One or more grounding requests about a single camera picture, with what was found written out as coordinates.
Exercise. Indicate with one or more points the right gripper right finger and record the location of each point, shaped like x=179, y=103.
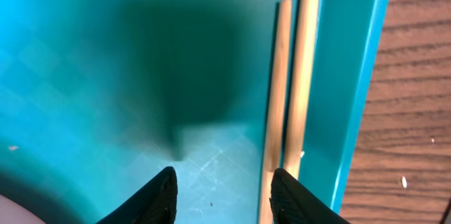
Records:
x=292, y=203

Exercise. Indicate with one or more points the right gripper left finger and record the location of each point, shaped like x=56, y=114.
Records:
x=154, y=203

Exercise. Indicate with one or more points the wooden chopstick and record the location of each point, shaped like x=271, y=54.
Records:
x=276, y=109
x=302, y=65

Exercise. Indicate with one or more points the white dinner plate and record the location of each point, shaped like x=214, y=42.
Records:
x=12, y=213

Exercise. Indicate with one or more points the teal plastic serving tray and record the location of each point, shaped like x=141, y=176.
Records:
x=98, y=96

